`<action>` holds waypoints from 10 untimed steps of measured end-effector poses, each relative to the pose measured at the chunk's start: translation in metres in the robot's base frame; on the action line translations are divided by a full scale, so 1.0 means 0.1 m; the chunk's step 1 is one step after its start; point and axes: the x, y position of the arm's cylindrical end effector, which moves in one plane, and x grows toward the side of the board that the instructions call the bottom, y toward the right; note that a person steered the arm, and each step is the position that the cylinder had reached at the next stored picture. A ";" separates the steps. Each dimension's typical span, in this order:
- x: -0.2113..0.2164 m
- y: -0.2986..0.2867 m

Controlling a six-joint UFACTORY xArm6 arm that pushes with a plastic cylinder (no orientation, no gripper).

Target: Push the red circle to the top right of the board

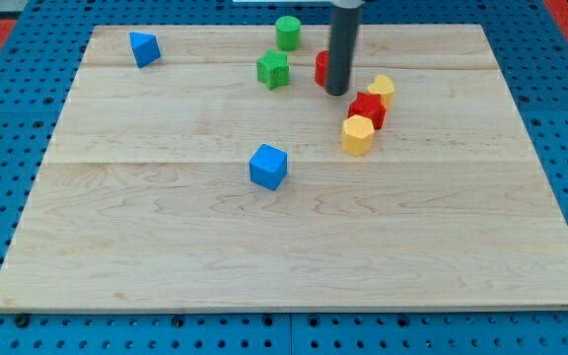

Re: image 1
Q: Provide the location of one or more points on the red cylinder block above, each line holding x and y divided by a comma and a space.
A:
321, 63

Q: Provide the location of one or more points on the light wooden board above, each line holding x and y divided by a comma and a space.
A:
143, 202

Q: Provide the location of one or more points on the blue cube block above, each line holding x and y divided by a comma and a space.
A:
268, 166

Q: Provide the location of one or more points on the yellow hexagon block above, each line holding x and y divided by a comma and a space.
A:
357, 135

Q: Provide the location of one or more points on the green star block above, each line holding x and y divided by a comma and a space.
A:
272, 69

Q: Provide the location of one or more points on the red star block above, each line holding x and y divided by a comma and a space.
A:
370, 106

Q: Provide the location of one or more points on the yellow heart block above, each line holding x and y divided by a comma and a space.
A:
382, 85

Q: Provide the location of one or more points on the green cylinder block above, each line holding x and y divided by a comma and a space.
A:
288, 33

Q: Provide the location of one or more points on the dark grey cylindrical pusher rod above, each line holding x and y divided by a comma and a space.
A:
345, 20

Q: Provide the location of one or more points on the blue triangular prism block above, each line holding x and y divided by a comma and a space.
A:
145, 48

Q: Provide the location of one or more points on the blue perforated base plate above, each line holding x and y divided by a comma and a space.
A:
37, 66

